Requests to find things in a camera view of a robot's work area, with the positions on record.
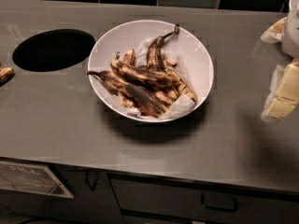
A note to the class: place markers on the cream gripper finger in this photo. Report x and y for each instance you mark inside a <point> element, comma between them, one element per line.
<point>284,93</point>
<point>274,33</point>

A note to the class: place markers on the spotted banana across top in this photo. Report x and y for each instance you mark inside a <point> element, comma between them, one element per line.
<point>143,77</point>

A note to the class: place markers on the white ceramic bowl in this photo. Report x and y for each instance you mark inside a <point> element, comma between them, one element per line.
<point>116,42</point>

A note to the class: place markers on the dark long front banana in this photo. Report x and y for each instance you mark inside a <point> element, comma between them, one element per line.
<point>147,102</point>

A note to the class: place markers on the small banana at left back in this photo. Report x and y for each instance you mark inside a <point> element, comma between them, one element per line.
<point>129,57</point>

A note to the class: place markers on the banana at left edge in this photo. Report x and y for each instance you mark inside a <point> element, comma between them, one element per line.
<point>5,74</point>

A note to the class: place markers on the grey cabinet drawer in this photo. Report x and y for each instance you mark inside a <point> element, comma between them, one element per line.
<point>183,200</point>

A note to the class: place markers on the round black counter hole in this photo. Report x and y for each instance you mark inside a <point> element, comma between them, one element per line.
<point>53,50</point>

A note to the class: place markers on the framed sign on cabinet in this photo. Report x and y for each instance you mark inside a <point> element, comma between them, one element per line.
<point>32,178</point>

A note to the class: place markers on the black drawer handle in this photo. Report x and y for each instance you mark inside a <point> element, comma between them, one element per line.
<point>217,202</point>

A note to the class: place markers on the black cabinet door handle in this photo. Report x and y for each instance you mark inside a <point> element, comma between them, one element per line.
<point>90,179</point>

